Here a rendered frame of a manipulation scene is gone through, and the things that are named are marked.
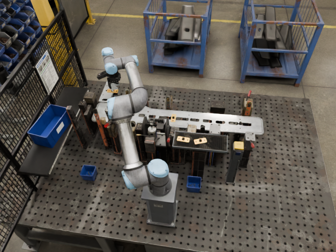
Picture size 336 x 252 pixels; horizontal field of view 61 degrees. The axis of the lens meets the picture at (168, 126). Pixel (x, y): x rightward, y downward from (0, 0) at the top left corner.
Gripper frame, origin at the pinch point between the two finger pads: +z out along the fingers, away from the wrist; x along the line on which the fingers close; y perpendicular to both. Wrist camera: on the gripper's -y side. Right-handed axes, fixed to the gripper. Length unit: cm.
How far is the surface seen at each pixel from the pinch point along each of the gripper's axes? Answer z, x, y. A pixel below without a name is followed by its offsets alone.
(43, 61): -13, 11, -55
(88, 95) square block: 21.2, 11.9, -27.7
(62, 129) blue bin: 20.5, -27.0, -35.4
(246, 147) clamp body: 27, -21, 104
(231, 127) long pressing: 25, -5, 93
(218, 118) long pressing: 25, 4, 82
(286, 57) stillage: 107, 211, 185
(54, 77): 7, 15, -55
